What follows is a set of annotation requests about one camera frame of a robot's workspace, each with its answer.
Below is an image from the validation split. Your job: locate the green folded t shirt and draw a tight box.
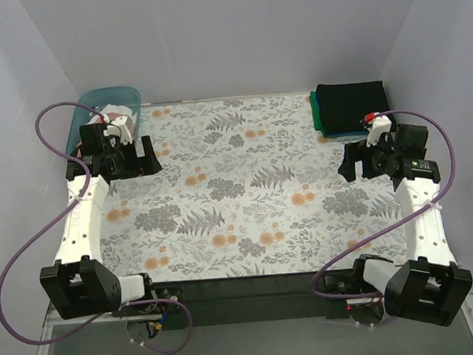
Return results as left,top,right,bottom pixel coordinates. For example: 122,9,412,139
309,91,323,132

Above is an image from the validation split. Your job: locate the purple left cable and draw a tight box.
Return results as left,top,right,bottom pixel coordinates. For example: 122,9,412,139
0,93,195,355

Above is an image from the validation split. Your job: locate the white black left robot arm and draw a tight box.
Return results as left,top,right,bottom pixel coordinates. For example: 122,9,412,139
40,115,162,319

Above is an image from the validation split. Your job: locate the aluminium frame rail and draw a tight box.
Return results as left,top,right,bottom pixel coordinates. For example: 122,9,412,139
36,297,473,355

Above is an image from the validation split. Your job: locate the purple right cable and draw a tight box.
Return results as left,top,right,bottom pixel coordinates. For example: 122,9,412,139
299,106,468,332

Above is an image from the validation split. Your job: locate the blue folded t shirt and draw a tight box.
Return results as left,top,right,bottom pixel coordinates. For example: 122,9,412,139
322,130,368,139

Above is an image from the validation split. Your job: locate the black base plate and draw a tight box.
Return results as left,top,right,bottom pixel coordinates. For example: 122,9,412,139
109,265,401,336

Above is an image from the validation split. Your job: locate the purple cable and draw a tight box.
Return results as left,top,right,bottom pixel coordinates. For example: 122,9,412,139
0,93,195,355
299,106,468,332

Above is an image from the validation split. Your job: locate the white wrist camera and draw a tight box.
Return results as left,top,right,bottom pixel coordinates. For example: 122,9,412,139
106,115,134,145
362,113,392,148

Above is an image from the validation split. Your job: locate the teal plastic basket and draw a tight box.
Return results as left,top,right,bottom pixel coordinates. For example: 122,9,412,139
66,86,141,154

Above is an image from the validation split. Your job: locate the floral table mat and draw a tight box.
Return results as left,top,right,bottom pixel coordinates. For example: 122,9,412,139
100,95,407,282

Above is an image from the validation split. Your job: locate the pink t shirt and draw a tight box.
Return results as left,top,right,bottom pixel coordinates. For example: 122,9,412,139
83,104,138,146

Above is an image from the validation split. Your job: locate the black folded t shirt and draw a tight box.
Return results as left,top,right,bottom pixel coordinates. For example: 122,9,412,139
315,80,390,134

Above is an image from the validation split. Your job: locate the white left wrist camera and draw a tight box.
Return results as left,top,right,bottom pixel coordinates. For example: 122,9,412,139
106,115,134,145

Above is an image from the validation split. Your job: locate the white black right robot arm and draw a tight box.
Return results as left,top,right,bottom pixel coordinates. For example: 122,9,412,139
339,120,473,327

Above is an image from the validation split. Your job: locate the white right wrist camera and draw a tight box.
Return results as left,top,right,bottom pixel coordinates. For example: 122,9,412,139
362,113,392,148

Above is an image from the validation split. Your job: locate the white t shirt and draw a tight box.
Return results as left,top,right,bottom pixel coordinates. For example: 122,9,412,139
100,104,137,123

